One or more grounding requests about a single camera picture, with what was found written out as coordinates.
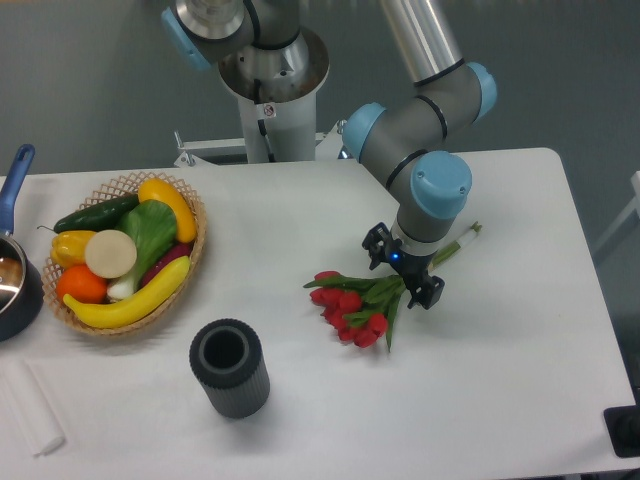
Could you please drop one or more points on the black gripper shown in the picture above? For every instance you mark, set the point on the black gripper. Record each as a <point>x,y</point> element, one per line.
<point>382,248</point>

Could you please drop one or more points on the red tulip bouquet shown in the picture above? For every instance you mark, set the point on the red tulip bouquet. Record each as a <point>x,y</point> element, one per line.
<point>363,310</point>

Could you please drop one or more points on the dark grey ribbed vase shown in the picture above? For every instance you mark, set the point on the dark grey ribbed vase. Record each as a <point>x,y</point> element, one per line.
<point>227,359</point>

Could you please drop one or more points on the silver blue-capped robot arm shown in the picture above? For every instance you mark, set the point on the silver blue-capped robot arm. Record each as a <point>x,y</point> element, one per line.
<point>274,67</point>

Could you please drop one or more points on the purple eggplant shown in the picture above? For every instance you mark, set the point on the purple eggplant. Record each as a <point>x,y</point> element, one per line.
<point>176,251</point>

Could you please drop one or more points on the green lettuce leaf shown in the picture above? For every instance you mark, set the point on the green lettuce leaf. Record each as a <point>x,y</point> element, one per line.
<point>152,226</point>

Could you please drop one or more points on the yellow squash at top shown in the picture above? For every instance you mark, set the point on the yellow squash at top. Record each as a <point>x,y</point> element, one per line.
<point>164,192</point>

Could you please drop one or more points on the black device at edge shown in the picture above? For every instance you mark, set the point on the black device at edge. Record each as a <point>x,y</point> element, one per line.
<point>623,428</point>

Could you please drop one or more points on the woven wicker basket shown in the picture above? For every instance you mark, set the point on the woven wicker basket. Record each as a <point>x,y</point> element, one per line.
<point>118,187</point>

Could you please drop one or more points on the white spring onion bulb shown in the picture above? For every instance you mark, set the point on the white spring onion bulb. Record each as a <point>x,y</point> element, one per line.
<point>121,288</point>

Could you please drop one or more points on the beige round disc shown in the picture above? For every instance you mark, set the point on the beige round disc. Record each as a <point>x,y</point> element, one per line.
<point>110,254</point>

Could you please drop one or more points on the dark green cucumber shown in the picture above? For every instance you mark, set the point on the dark green cucumber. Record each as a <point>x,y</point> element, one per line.
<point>96,217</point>

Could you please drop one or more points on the long yellow squash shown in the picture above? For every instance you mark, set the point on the long yellow squash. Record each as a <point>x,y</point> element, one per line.
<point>137,306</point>

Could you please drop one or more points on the orange fruit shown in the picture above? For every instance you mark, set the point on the orange fruit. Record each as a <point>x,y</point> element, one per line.
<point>82,284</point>

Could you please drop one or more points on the yellow bell pepper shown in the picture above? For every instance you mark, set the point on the yellow bell pepper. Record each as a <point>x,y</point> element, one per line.
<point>68,248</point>

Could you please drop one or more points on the white folded cloth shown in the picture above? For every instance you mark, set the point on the white folded cloth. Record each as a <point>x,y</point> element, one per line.
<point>32,410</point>

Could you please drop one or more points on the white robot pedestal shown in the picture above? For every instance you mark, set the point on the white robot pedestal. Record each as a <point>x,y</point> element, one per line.
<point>279,132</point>

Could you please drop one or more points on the white metal base frame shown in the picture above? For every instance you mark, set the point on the white metal base frame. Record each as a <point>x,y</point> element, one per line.
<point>329,146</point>

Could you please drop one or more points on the white frame at right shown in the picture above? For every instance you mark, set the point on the white frame at right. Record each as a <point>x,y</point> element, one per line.
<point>625,222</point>

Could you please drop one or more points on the dark pot blue handle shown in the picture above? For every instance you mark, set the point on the dark pot blue handle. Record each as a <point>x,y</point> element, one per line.
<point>21,285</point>

